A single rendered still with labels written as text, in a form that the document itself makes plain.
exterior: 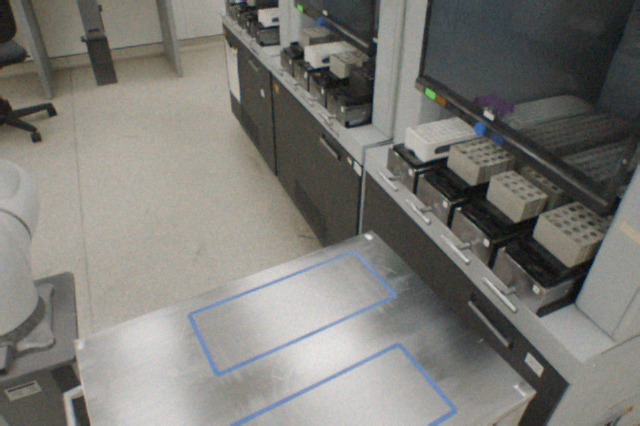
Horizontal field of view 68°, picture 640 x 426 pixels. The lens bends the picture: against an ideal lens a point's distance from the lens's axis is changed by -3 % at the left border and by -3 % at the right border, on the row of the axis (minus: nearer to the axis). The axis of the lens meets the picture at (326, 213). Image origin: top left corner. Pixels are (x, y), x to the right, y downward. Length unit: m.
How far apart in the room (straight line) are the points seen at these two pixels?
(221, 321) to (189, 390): 0.14
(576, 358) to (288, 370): 0.54
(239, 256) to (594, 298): 1.54
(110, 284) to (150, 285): 0.17
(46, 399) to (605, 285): 1.14
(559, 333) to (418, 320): 0.31
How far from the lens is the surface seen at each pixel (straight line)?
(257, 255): 2.21
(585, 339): 1.07
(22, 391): 1.19
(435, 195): 1.22
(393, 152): 1.35
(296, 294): 0.90
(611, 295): 1.04
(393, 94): 1.49
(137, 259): 2.32
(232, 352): 0.83
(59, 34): 4.61
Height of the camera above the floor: 1.48
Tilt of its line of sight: 37 degrees down
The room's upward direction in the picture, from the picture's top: 1 degrees clockwise
